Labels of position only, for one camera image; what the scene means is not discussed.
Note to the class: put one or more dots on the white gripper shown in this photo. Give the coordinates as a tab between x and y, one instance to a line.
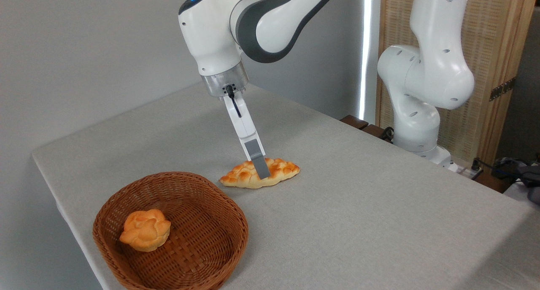
247	130

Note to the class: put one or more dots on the long braided bread loaf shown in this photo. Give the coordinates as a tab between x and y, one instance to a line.
282	170

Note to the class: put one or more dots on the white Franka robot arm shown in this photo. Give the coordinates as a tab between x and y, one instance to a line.
211	33

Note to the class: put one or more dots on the brown wicker basket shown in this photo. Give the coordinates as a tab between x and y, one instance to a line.
202	248

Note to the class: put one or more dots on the round flower-shaped bread bun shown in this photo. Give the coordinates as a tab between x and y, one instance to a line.
145	231

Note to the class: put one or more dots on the dark brown wooden block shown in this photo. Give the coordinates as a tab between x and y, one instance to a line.
354	122
374	131

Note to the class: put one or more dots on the grey tablecloth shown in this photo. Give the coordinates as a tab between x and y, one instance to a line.
358	218

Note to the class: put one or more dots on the white power strip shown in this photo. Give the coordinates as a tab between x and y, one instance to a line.
464	171

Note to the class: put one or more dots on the black power plug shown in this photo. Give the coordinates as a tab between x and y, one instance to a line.
476	165

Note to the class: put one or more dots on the metal screen hinge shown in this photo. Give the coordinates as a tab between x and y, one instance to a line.
502	89

